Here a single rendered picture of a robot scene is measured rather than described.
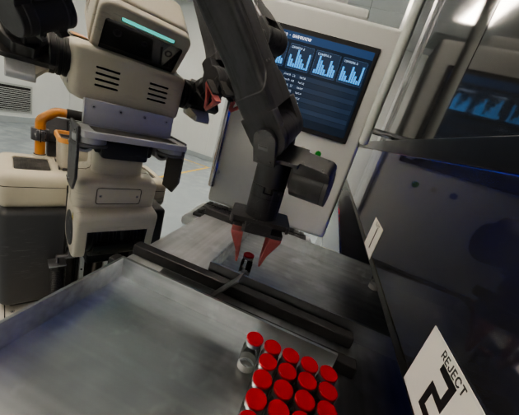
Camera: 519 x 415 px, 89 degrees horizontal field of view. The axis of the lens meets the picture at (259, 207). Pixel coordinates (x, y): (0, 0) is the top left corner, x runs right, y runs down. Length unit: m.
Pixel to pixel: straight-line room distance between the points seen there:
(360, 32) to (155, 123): 0.71
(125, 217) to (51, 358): 0.56
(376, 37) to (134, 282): 0.97
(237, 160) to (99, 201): 0.49
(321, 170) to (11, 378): 0.41
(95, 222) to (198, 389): 0.62
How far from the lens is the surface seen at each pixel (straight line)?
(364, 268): 0.72
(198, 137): 6.28
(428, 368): 0.28
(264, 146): 0.38
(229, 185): 1.07
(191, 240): 0.61
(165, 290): 0.44
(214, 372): 0.37
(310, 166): 0.40
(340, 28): 1.07
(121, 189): 0.88
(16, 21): 0.69
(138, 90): 0.83
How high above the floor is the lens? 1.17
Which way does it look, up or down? 18 degrees down
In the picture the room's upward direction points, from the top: 17 degrees clockwise
